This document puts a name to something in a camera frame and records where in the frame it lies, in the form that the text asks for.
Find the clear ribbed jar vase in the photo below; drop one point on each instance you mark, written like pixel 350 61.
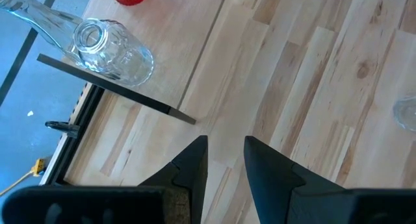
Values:
pixel 123 58

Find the clear conical glass vase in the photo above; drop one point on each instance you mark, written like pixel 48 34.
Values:
pixel 39 16

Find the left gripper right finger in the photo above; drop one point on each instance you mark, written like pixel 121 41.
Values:
pixel 269 185

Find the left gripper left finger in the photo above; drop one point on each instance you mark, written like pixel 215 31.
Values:
pixel 191 178

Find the clear embossed glass vase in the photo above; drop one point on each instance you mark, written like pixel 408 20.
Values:
pixel 408 115

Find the black clamp lever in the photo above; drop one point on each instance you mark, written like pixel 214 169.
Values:
pixel 61 126

